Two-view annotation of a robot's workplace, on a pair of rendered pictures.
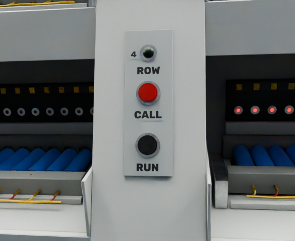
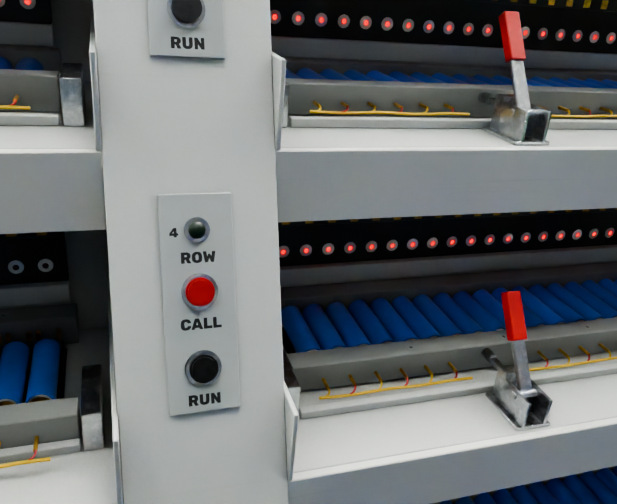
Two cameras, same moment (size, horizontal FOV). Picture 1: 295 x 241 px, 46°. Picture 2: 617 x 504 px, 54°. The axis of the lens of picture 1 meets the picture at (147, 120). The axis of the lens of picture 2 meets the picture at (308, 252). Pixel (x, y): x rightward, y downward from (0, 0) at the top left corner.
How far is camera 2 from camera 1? 0.14 m
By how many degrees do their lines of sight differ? 27
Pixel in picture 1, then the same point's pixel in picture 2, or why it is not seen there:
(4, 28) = not seen: outside the picture
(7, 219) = not seen: outside the picture
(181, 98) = (247, 294)
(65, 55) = (44, 225)
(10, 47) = not seen: outside the picture
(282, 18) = (374, 175)
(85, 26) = (82, 181)
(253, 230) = (337, 450)
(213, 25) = (285, 182)
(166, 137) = (229, 353)
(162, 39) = (216, 208)
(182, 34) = (245, 200)
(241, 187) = (308, 383)
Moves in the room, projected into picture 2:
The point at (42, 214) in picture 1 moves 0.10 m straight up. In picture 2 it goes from (20, 484) to (7, 309)
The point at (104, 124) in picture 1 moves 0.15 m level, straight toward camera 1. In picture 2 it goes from (133, 343) to (265, 422)
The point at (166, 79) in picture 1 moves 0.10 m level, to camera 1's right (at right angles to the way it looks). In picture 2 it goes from (226, 269) to (378, 257)
